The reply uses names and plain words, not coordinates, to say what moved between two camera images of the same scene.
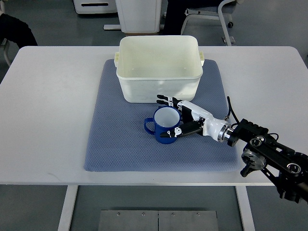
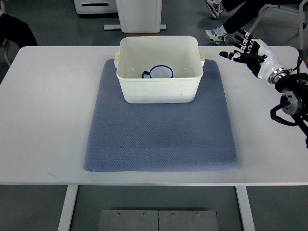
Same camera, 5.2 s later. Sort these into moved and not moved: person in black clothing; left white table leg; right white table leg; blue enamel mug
Moved: blue enamel mug
Not moved: right white table leg; person in black clothing; left white table leg
